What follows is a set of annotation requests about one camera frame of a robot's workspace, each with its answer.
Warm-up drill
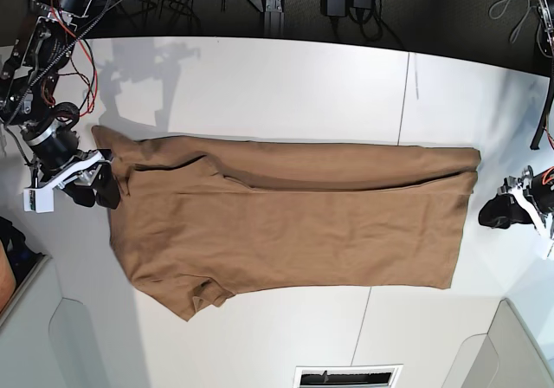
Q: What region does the white floor vent grille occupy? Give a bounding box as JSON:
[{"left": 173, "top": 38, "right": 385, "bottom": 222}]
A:
[{"left": 293, "top": 365, "right": 403, "bottom": 388}]

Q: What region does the aluminium frame post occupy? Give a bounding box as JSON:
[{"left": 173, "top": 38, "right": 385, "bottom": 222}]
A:
[{"left": 262, "top": 0, "right": 285, "bottom": 38}]

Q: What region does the grey bin left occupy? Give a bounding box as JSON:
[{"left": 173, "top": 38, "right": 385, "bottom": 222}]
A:
[{"left": 1, "top": 256, "right": 110, "bottom": 387}]

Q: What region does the grey bin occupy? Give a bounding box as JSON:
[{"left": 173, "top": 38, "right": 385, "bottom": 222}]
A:
[
  {"left": 1, "top": 256, "right": 110, "bottom": 387},
  {"left": 442, "top": 299, "right": 553, "bottom": 388}
]

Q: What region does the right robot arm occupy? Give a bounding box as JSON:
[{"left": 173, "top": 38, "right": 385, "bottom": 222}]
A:
[{"left": 1, "top": 0, "right": 120, "bottom": 213}]

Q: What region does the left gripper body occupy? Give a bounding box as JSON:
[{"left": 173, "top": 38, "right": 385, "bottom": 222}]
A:
[{"left": 498, "top": 165, "right": 553, "bottom": 241}]

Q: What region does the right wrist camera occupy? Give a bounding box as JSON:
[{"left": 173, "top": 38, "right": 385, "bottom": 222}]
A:
[{"left": 23, "top": 188, "right": 55, "bottom": 214}]

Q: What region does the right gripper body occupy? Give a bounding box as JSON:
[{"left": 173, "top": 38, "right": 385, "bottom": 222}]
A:
[{"left": 21, "top": 121, "right": 112, "bottom": 191}]

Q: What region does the brown t-shirt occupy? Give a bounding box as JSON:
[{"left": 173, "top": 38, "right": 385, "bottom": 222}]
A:
[{"left": 92, "top": 126, "right": 480, "bottom": 320}]

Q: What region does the grey bin right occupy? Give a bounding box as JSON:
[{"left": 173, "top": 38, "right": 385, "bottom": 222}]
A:
[{"left": 442, "top": 299, "right": 553, "bottom": 388}]

